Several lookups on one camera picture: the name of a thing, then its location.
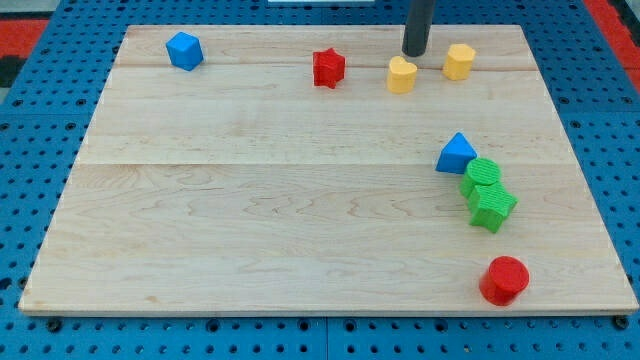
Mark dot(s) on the green cylinder block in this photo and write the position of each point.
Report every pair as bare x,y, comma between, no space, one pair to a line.
479,171

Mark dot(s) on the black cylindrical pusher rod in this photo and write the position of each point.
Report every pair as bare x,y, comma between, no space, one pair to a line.
417,27

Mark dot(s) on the red cylinder block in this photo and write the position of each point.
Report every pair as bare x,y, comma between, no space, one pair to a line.
503,281

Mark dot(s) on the blue triangle block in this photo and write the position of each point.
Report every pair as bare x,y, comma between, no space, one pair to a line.
456,155

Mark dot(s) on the yellow heart block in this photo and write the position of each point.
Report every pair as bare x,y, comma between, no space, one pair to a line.
401,75

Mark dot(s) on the yellow hexagon block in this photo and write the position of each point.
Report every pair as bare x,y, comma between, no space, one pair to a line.
458,62

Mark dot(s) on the blue cube block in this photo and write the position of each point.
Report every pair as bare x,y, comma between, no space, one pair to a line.
184,51

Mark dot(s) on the green star block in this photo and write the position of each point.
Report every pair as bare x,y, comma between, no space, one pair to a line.
490,206

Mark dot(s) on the red star block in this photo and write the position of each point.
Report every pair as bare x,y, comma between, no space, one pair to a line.
328,68

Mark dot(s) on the light wooden board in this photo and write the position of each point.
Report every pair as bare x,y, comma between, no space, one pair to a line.
241,189

